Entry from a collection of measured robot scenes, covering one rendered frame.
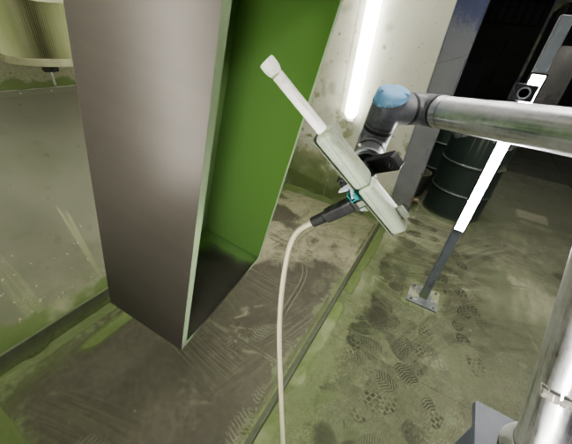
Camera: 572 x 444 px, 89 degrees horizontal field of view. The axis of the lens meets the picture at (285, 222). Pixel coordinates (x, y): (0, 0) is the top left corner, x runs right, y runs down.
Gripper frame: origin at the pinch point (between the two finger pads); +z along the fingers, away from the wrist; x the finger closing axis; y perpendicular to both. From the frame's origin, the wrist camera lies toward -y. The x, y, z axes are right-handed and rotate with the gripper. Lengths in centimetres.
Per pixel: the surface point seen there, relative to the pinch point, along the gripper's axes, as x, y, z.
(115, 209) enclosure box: 36, 54, 15
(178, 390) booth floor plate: -38, 117, 30
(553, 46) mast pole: -28, -54, -110
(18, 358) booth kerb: 21, 164, 46
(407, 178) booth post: -93, 47, -178
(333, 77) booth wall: 9, 61, -206
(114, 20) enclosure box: 58, 13, 9
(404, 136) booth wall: -62, 33, -187
